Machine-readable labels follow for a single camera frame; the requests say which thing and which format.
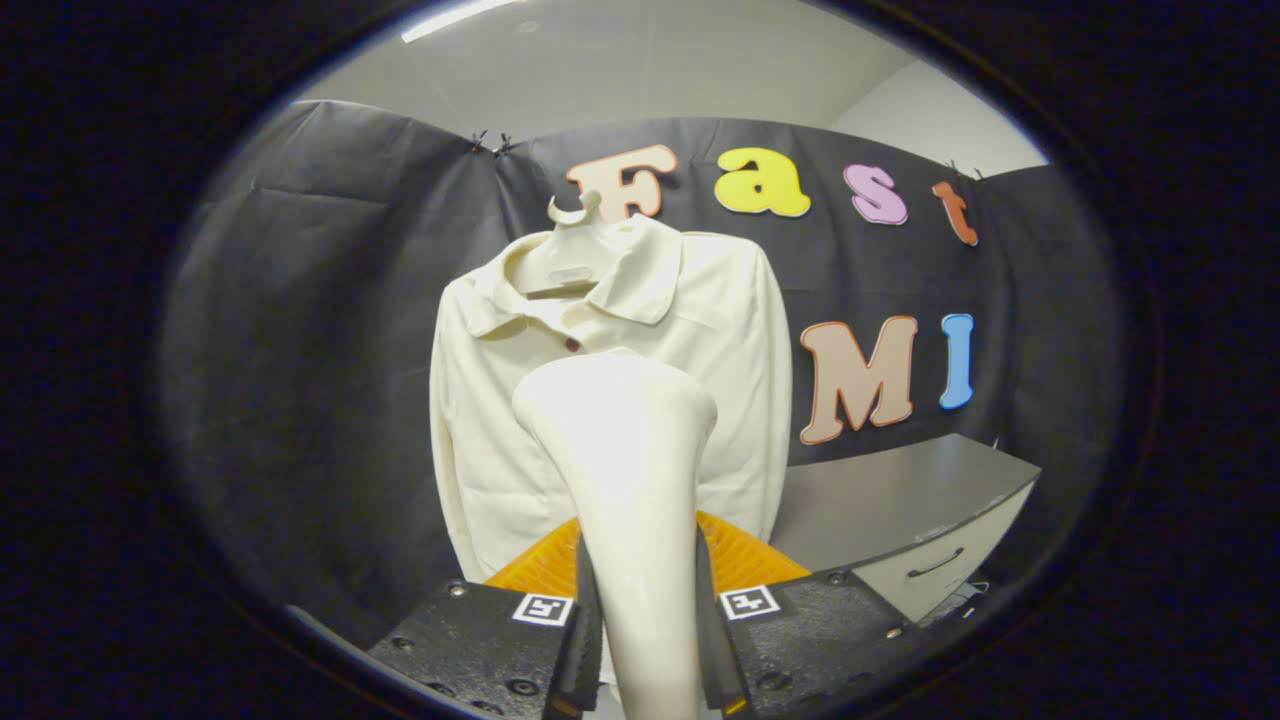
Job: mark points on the cream plastic clothes hanger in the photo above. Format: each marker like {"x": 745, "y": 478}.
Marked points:
{"x": 570, "y": 262}

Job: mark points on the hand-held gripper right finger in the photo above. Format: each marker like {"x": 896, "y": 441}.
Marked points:
{"x": 810, "y": 640}

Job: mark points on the cream button-up shirt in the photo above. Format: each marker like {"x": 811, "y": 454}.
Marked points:
{"x": 720, "y": 380}

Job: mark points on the black backdrop cloth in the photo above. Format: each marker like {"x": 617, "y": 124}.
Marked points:
{"x": 320, "y": 350}

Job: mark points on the white cabinet with grey top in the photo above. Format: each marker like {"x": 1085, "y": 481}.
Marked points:
{"x": 880, "y": 500}

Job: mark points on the white garment steamer head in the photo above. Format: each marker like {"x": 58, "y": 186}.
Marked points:
{"x": 630, "y": 480}

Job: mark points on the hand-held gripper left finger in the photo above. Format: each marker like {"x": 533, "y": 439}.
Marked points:
{"x": 490, "y": 650}

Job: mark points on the ceiling strip light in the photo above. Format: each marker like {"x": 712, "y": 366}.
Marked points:
{"x": 450, "y": 18}

